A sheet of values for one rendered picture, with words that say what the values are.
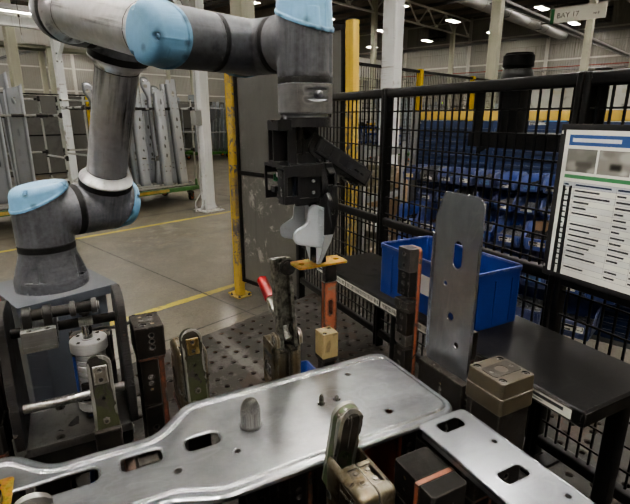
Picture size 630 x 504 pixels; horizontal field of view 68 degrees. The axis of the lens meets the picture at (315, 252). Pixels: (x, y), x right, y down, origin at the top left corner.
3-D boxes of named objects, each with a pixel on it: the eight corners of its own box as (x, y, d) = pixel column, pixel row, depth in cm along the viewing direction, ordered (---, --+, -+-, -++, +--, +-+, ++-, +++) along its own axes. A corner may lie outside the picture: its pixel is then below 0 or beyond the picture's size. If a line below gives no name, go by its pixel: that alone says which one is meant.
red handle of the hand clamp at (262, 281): (279, 339, 88) (252, 275, 97) (276, 346, 89) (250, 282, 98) (299, 335, 90) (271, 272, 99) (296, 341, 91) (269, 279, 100)
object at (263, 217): (364, 338, 324) (374, 19, 269) (351, 345, 314) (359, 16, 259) (241, 291, 412) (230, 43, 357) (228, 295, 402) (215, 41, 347)
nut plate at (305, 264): (299, 270, 69) (299, 262, 69) (288, 263, 72) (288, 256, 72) (348, 262, 73) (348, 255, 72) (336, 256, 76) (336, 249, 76)
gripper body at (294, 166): (264, 201, 70) (261, 117, 66) (315, 197, 74) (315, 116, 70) (286, 210, 63) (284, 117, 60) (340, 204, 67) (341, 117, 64)
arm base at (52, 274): (5, 284, 107) (-3, 242, 105) (74, 269, 118) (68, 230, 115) (27, 301, 97) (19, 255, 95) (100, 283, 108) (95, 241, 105)
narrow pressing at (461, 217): (466, 384, 86) (484, 198, 76) (424, 356, 95) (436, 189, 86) (468, 383, 86) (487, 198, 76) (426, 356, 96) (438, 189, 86)
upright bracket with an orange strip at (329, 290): (323, 476, 105) (324, 261, 91) (320, 472, 106) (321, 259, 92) (334, 471, 106) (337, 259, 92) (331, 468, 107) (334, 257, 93)
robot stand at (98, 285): (18, 434, 118) (-13, 284, 107) (100, 400, 133) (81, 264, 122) (48, 475, 105) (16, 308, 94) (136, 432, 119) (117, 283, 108)
